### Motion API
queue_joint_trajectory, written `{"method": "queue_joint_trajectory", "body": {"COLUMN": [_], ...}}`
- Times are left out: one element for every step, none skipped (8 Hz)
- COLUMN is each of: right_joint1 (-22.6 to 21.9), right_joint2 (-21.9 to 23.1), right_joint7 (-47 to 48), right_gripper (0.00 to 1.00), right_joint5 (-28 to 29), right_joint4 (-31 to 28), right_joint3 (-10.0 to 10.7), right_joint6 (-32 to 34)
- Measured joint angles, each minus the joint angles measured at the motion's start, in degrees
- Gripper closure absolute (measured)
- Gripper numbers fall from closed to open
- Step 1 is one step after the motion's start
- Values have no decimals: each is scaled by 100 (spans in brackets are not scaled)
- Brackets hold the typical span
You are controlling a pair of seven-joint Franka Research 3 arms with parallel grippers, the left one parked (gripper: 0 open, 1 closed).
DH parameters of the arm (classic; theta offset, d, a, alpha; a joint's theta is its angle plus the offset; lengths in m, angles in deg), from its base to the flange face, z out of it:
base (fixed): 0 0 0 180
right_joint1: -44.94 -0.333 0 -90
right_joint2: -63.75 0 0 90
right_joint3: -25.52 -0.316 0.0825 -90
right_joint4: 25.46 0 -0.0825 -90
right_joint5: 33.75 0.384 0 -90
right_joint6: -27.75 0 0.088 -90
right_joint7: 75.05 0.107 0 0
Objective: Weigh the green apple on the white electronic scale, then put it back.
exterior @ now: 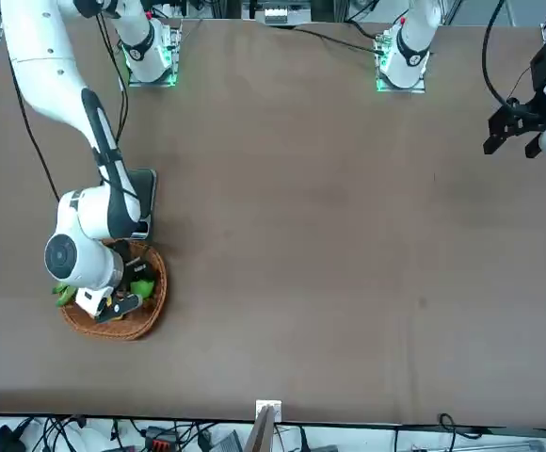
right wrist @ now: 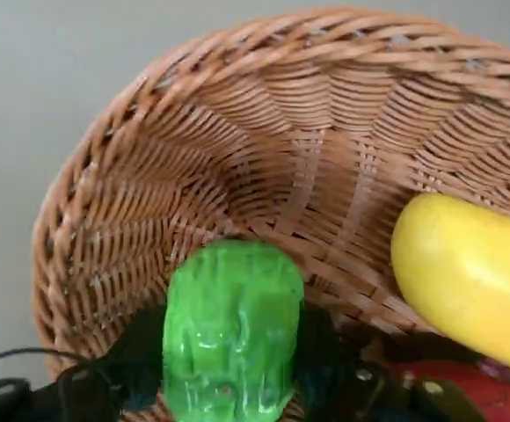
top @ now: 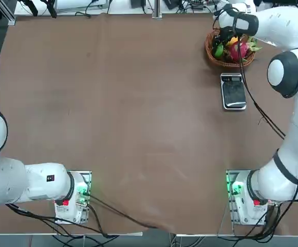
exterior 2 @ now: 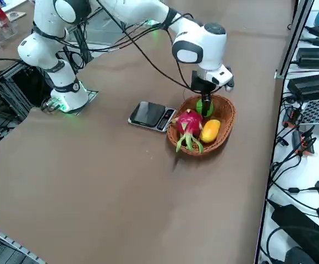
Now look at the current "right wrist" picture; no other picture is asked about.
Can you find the green apple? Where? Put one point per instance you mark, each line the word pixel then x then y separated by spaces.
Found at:
pixel 233 329

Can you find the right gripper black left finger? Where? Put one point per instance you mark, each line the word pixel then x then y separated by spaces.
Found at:
pixel 140 360

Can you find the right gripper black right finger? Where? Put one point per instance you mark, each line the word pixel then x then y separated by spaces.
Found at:
pixel 321 351

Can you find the pink dragon fruit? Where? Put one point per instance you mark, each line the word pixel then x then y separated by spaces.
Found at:
pixel 501 400

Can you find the brown wicker basket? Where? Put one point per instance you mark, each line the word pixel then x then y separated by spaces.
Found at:
pixel 237 154

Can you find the yellow mango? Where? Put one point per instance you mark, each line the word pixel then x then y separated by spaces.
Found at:
pixel 457 272

